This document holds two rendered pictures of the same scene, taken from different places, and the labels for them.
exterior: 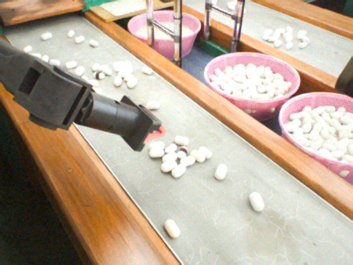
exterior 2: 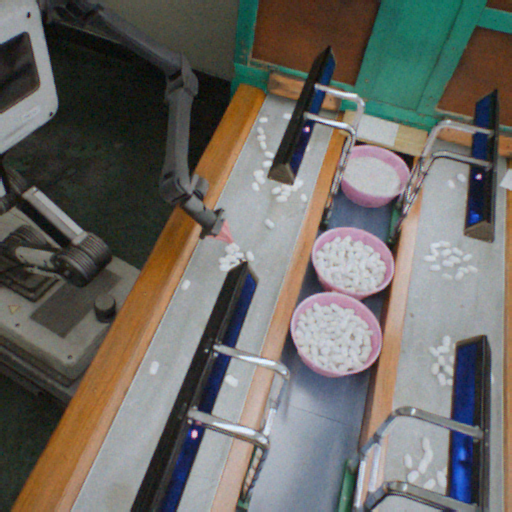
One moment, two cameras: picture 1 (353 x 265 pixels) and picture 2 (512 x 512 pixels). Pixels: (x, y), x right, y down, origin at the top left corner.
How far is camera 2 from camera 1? 120 cm
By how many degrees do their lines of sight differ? 32
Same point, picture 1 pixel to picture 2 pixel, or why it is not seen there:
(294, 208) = (244, 334)
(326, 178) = (275, 338)
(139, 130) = (207, 229)
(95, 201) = (173, 244)
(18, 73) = (168, 169)
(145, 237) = (170, 276)
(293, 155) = (281, 315)
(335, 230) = not seen: hidden behind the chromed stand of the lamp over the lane
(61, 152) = not seen: hidden behind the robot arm
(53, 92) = (169, 187)
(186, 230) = (190, 292)
